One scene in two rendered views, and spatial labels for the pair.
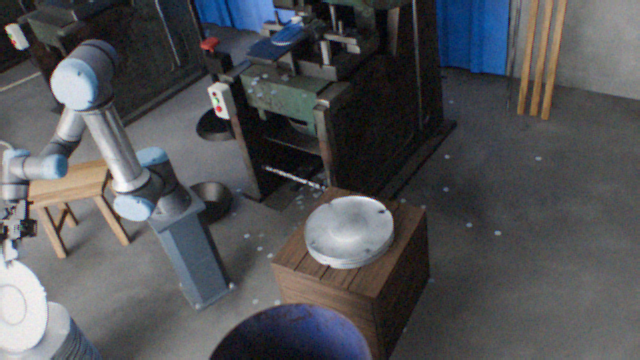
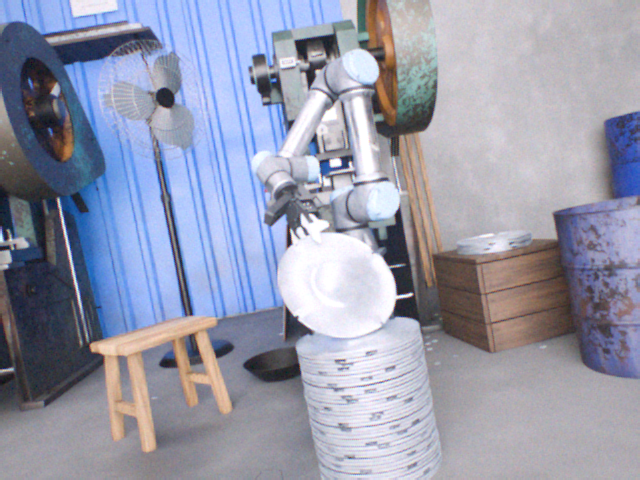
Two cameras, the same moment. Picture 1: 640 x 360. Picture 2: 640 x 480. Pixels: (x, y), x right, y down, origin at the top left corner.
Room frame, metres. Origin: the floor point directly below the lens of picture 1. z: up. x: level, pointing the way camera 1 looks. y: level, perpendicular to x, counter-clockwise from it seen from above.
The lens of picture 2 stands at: (0.36, 1.95, 0.61)
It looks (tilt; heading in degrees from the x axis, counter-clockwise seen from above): 3 degrees down; 312
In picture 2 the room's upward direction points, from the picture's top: 10 degrees counter-clockwise
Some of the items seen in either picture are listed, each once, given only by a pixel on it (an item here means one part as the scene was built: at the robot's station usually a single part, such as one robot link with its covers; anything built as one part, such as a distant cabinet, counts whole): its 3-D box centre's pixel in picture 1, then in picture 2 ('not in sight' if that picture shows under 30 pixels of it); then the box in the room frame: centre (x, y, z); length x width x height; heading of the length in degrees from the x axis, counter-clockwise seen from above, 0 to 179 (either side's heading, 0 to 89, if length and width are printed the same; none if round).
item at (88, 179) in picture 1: (84, 208); (163, 378); (1.98, 1.07, 0.16); 0.34 x 0.24 x 0.34; 89
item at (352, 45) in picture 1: (344, 34); not in sight; (1.90, -0.20, 0.76); 0.17 x 0.06 x 0.10; 46
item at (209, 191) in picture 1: (201, 208); (280, 365); (1.96, 0.57, 0.04); 0.30 x 0.30 x 0.07
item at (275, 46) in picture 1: (282, 57); (343, 185); (1.90, 0.05, 0.72); 0.25 x 0.14 x 0.14; 136
